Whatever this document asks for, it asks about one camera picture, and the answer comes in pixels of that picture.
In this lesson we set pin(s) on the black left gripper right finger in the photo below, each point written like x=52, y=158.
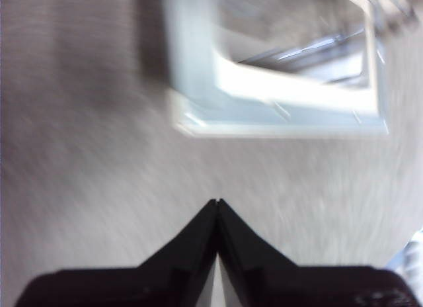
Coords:
x=284, y=287

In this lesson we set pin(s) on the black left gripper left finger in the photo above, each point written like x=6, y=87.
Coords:
x=158, y=285

